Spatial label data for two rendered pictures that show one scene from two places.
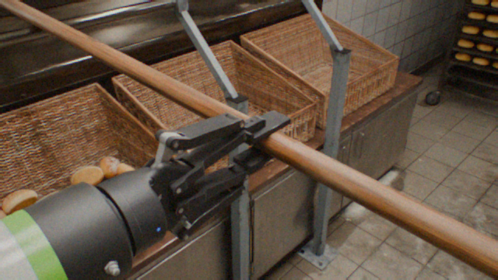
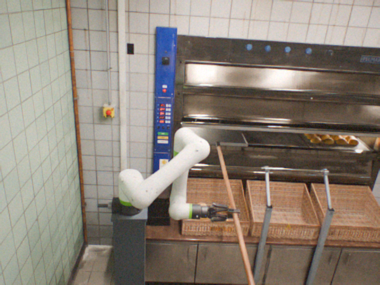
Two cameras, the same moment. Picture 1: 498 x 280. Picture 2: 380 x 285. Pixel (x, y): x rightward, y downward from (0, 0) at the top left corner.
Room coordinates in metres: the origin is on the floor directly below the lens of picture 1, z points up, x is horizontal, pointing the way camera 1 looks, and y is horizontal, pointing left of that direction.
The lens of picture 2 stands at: (-1.04, -0.95, 2.39)
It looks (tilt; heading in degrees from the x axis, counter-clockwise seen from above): 24 degrees down; 43
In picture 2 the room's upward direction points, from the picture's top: 4 degrees clockwise
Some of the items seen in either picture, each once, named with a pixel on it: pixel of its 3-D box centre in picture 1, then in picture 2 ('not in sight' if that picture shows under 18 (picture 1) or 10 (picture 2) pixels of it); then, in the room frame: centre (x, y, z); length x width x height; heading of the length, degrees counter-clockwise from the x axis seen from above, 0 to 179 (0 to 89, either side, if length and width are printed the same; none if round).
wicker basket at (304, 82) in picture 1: (320, 63); (347, 211); (1.80, -0.31, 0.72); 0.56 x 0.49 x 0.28; 135
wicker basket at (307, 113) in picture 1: (219, 109); (279, 208); (1.36, 0.12, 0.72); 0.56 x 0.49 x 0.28; 134
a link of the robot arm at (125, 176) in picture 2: not in sight; (130, 187); (-0.04, 0.40, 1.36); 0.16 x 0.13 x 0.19; 74
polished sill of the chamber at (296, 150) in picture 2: not in sight; (278, 149); (1.56, 0.33, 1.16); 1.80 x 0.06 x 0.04; 136
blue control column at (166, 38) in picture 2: not in sight; (166, 117); (1.44, 1.71, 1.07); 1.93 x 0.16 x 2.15; 46
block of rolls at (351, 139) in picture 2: not in sight; (324, 130); (2.26, 0.22, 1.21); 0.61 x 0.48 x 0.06; 46
